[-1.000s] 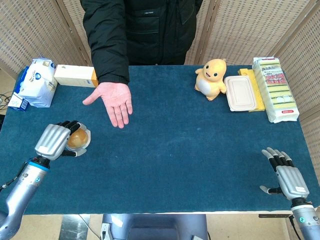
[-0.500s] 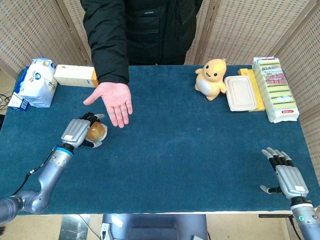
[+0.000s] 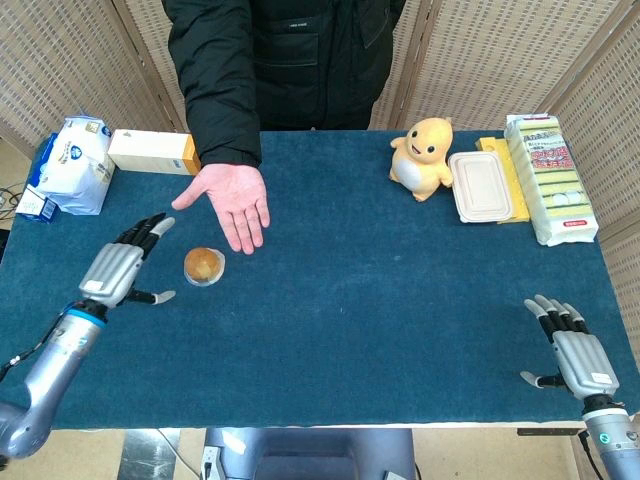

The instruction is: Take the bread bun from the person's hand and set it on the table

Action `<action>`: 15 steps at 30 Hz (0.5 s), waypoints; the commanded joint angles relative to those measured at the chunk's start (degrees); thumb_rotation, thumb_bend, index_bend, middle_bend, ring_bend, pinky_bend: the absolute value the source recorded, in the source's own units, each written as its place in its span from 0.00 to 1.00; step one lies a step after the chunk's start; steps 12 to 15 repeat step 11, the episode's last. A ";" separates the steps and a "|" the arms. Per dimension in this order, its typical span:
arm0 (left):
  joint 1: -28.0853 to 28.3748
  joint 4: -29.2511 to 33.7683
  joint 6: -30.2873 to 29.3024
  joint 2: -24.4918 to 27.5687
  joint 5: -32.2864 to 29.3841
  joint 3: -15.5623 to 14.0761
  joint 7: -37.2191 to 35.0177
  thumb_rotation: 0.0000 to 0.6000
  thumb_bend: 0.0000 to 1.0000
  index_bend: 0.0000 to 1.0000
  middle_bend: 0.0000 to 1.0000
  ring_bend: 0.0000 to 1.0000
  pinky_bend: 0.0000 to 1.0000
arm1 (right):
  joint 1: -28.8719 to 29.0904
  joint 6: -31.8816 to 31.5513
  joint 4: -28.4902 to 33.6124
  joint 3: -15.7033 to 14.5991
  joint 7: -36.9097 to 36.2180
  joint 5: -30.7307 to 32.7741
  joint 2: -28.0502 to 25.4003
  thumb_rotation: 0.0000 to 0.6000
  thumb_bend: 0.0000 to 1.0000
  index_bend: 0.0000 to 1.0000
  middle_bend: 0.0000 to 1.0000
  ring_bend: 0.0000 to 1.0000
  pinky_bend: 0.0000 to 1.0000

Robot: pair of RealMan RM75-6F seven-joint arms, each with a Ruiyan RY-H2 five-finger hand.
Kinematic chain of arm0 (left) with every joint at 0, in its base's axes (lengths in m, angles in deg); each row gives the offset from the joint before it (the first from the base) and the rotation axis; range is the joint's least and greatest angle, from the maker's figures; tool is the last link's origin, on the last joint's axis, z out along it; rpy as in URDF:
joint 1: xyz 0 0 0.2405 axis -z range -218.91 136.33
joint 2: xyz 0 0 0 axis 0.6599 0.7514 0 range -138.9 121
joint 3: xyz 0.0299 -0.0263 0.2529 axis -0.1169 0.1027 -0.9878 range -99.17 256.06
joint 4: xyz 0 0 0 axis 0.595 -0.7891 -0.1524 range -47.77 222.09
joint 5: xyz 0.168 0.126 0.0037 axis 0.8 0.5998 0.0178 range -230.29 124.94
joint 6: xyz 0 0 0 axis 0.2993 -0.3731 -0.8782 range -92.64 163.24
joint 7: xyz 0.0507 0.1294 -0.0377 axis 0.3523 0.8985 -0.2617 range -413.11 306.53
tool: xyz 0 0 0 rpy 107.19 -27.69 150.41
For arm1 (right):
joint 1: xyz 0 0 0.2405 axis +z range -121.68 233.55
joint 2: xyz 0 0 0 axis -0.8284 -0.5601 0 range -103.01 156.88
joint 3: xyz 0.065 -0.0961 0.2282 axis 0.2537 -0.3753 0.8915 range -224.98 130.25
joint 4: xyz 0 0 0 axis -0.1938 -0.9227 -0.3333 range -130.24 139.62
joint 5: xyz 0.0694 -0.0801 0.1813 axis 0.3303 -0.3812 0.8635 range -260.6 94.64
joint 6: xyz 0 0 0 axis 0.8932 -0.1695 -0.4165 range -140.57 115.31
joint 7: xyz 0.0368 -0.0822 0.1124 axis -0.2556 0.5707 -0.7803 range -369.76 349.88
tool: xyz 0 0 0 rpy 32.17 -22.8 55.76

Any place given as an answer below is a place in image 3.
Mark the white tissue bag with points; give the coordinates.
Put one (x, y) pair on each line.
(75, 170)

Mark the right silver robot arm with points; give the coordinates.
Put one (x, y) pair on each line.
(612, 440)

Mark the flat yellow sponge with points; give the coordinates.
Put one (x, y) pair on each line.
(520, 200)

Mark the person's black jacket torso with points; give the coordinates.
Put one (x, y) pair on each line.
(320, 60)

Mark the wrapped pack of sponges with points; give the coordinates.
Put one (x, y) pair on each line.
(550, 185)

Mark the small blue white carton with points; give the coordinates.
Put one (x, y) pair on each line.
(35, 206)

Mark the blue table cloth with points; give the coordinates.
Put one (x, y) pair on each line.
(350, 310)

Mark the cream box with orange end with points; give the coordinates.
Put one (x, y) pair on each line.
(150, 152)

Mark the beige lidded takeout container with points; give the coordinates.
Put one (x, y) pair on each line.
(481, 187)

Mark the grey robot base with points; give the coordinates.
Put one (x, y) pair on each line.
(310, 455)

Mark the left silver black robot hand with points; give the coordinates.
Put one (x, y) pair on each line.
(112, 270)

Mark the person's right black-sleeved forearm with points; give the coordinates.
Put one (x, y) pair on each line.
(225, 125)

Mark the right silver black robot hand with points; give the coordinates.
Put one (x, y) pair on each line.
(585, 360)

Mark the glass cup of amber liquid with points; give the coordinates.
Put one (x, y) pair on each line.
(204, 266)

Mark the yellow plush dinosaur toy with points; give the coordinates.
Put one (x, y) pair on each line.
(420, 160)

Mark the person's right bare hand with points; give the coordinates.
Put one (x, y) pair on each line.
(237, 200)

